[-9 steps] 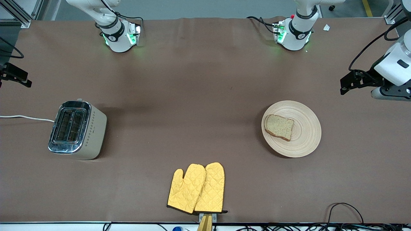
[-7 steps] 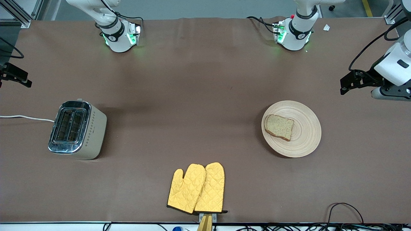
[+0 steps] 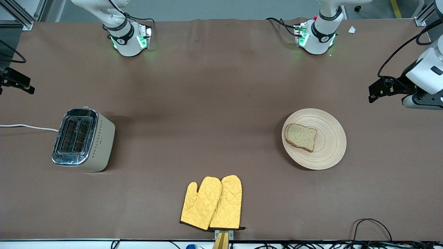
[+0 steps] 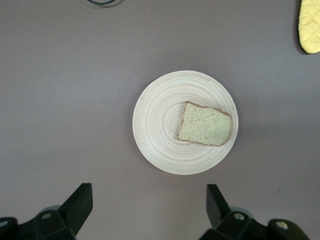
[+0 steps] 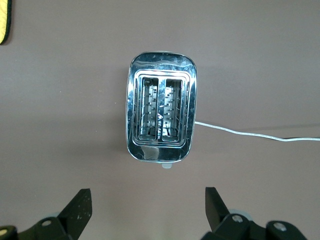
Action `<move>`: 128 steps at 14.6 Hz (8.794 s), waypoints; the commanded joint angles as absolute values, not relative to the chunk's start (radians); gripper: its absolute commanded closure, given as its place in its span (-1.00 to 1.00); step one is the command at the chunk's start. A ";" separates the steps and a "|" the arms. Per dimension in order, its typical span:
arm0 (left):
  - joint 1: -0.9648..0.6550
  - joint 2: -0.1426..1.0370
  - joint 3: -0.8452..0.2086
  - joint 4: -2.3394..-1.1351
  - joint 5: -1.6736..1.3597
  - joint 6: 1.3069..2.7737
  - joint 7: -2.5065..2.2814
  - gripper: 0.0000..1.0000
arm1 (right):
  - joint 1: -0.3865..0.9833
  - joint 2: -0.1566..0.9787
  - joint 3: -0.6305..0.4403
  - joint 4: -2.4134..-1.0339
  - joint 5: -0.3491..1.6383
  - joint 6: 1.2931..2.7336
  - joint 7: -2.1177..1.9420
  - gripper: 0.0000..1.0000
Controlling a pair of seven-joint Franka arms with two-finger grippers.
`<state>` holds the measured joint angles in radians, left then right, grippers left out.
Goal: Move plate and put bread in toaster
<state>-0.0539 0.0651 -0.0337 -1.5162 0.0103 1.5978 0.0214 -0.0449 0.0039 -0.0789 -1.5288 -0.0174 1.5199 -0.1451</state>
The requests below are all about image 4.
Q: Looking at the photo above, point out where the black looped cable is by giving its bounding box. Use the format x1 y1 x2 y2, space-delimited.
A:
86 0 123 8

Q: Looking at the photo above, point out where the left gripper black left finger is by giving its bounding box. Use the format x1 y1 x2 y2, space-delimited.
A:
0 182 94 240

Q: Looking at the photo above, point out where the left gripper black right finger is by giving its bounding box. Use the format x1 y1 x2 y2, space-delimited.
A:
198 184 310 240

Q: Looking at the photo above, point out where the slice of brown-crust bread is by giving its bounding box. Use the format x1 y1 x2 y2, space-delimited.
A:
177 100 234 148

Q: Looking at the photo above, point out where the round light wooden plate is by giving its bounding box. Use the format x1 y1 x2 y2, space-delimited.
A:
132 70 239 176

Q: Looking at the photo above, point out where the yellow quilted oven mitt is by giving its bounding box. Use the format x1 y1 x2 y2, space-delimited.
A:
296 0 320 55

